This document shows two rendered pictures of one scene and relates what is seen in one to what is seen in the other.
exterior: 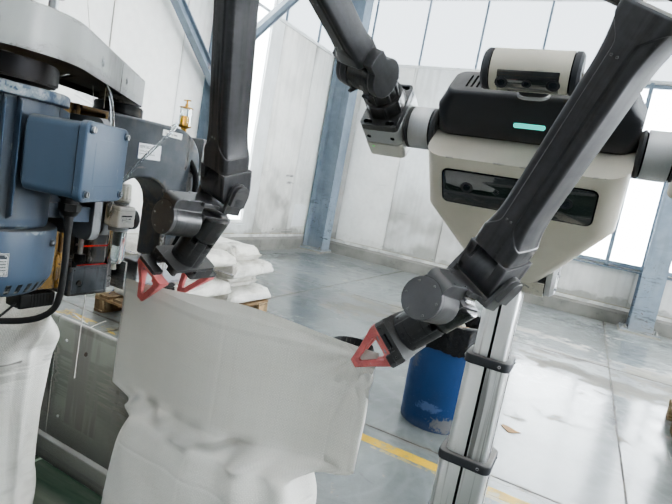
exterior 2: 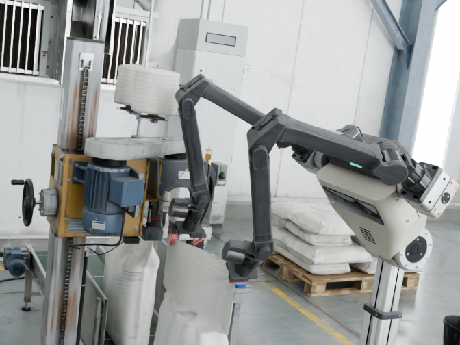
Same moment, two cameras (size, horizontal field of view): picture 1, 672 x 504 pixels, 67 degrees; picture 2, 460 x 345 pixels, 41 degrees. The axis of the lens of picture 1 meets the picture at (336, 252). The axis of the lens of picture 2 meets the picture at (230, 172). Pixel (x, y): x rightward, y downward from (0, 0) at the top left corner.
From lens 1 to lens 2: 1.56 m
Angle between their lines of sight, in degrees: 36
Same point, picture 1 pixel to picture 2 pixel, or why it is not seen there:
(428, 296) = (226, 250)
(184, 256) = (185, 226)
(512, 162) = (343, 185)
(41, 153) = (113, 190)
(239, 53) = (191, 144)
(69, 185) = (119, 201)
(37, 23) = (113, 151)
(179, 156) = not seen: hidden behind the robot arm
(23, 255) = (109, 223)
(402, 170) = not seen: outside the picture
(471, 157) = (329, 181)
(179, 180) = not seen: hidden behind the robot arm
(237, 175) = (200, 191)
